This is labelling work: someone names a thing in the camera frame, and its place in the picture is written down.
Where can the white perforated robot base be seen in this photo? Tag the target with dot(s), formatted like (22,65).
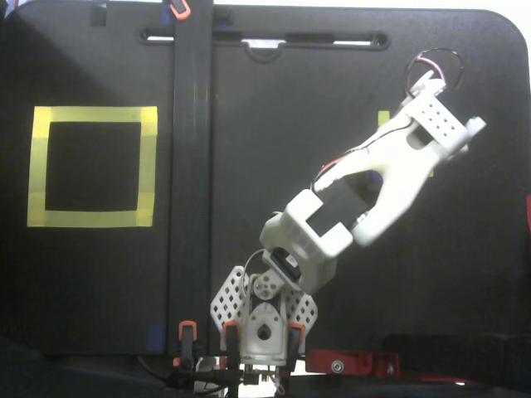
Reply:
(224,302)

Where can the red metal clamp bracket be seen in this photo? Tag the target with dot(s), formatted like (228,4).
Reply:
(357,360)

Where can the red angle bracket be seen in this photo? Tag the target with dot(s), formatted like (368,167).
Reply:
(528,215)

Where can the flat black divider strip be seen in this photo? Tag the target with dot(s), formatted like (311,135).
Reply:
(191,166)

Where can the orange black spring clamp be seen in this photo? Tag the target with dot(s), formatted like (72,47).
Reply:
(187,336)
(231,340)
(296,344)
(179,10)

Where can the blue tape piece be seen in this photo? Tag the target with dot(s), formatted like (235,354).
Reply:
(154,338)
(167,16)

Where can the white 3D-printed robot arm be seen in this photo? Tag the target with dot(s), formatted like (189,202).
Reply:
(398,178)

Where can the yellow tape square outline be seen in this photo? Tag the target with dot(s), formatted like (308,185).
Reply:
(91,114)

